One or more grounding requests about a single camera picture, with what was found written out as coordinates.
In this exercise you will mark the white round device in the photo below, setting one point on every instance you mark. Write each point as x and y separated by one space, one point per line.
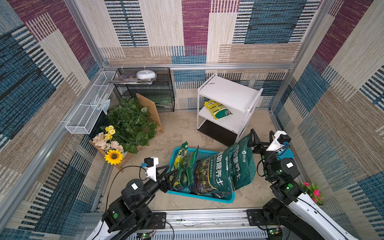
146 75

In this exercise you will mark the yellow green fertilizer bag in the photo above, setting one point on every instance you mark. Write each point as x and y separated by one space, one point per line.
179 160

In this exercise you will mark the green leafy plant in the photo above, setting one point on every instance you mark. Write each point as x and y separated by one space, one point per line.
132 125

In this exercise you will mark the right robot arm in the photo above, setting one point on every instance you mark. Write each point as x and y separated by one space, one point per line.
291 206

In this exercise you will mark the yellow sunflower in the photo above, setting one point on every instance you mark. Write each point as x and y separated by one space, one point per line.
114 157

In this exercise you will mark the white metal shelf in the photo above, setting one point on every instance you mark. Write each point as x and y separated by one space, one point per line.
240 100

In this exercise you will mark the black mesh rack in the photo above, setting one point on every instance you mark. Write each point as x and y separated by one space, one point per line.
161 91

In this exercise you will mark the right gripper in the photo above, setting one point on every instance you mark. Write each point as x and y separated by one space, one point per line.
261 147

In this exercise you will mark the colourful green blue soil bag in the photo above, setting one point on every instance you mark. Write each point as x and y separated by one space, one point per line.
188 177

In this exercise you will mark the wooden plant stand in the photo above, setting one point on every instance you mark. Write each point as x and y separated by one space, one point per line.
154 116

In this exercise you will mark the pink flower pot plant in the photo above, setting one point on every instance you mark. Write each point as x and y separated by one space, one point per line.
313 191

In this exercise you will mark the magazines on rack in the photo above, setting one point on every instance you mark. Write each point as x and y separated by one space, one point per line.
131 80

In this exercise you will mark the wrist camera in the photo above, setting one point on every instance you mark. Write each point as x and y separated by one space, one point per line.
282 141
150 166

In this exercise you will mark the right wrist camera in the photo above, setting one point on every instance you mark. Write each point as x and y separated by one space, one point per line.
282 141

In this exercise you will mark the pink and yellow flower bouquet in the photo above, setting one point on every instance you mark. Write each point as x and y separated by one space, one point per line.
105 141

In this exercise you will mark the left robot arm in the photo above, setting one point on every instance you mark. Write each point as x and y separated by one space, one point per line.
130 212

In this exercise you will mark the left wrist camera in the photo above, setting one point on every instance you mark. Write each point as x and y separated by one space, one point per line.
150 166

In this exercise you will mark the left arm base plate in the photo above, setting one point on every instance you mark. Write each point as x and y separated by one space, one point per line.
158 220

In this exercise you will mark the teal round canister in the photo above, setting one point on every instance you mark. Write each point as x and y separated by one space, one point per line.
285 153

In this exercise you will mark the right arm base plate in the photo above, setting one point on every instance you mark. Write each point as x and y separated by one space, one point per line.
256 217

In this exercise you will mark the white wire wall basket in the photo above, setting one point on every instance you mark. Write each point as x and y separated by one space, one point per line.
84 118

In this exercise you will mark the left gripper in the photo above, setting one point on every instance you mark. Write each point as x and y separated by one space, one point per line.
164 185

